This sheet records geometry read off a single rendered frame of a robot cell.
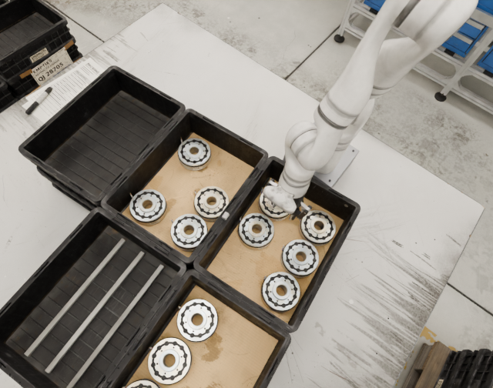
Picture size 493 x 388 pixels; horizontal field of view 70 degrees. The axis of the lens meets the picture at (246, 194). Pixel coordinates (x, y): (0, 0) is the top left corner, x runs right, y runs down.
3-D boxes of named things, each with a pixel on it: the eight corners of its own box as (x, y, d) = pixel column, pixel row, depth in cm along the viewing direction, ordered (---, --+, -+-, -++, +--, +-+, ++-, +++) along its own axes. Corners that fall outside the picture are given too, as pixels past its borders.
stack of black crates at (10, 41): (63, 60, 215) (27, -10, 174) (97, 85, 208) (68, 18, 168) (6, 98, 200) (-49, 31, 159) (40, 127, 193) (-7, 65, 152)
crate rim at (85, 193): (115, 68, 116) (112, 63, 114) (188, 111, 110) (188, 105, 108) (18, 153, 100) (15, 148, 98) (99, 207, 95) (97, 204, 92)
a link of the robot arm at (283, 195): (260, 194, 87) (263, 182, 81) (286, 165, 91) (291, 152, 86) (290, 216, 84) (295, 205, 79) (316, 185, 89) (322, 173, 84)
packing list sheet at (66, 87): (87, 55, 144) (86, 55, 144) (126, 85, 139) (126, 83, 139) (18, 102, 132) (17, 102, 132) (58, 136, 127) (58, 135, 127)
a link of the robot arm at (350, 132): (379, 85, 91) (354, 125, 106) (343, 77, 91) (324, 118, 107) (377, 112, 87) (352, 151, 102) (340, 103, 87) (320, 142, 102)
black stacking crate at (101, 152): (122, 89, 124) (113, 65, 114) (189, 129, 119) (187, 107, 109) (35, 169, 109) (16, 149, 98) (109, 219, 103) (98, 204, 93)
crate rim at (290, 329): (269, 157, 105) (271, 153, 103) (360, 209, 100) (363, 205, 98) (190, 268, 89) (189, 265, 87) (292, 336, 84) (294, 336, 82)
